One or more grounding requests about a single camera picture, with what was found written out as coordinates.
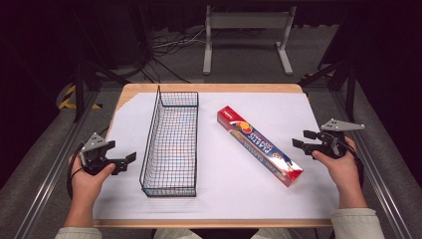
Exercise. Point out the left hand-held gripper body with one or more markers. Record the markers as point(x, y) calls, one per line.
point(94, 144)

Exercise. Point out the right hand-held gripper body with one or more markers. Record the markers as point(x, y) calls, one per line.
point(331, 144)

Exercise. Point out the person's right hand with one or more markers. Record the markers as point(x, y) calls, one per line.
point(341, 169)

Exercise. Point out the person's left hand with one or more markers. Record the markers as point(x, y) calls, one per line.
point(87, 182)

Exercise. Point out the red plastic wrap box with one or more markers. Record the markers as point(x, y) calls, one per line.
point(262, 146)

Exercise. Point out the yellow black hazard tape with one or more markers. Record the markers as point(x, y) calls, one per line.
point(68, 98)

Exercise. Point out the black tripod stand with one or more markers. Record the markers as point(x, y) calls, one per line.
point(79, 83)
point(348, 83)

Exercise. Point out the person's legs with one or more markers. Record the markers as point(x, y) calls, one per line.
point(172, 234)

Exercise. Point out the white paper sheet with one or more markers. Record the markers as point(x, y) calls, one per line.
point(229, 199)

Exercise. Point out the grey metal stand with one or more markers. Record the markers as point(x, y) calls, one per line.
point(249, 20)

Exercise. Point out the aluminium rail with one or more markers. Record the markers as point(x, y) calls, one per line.
point(375, 176)
point(56, 166)

